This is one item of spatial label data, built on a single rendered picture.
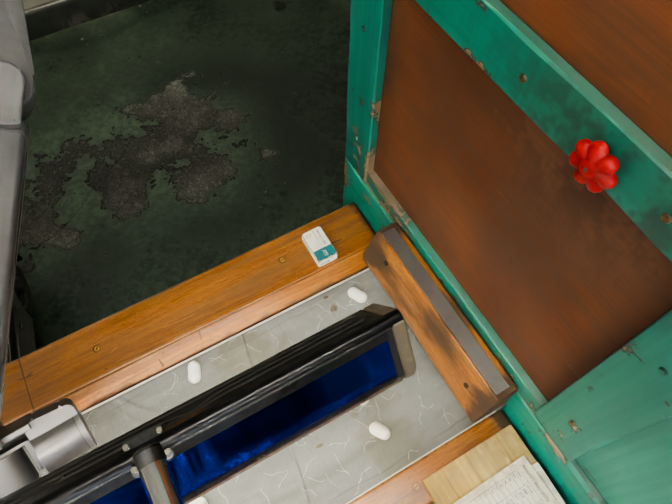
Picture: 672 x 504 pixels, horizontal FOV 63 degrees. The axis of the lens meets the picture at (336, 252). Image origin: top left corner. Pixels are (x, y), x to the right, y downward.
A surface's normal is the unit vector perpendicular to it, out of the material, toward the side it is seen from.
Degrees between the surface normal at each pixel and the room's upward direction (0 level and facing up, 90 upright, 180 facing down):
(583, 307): 90
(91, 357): 0
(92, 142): 0
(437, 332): 67
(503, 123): 90
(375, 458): 0
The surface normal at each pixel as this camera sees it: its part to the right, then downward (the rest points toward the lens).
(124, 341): 0.01, -0.50
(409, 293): -0.80, 0.20
